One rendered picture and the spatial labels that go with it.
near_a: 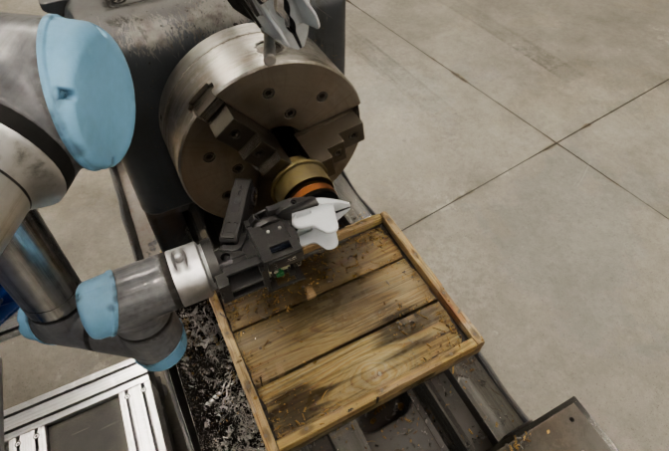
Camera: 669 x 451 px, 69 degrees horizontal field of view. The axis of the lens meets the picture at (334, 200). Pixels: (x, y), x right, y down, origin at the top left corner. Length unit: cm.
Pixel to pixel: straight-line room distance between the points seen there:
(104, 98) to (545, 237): 197
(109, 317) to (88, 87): 31
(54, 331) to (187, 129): 32
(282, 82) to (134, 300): 35
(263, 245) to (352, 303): 27
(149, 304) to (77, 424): 102
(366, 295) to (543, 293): 127
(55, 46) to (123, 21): 43
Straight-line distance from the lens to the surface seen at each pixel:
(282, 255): 61
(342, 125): 78
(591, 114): 293
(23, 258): 65
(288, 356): 80
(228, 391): 114
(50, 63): 40
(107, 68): 44
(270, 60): 48
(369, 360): 79
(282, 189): 70
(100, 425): 160
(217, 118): 70
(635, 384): 199
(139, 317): 64
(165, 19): 83
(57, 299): 71
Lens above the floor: 161
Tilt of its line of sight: 48 degrees down
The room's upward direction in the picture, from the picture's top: straight up
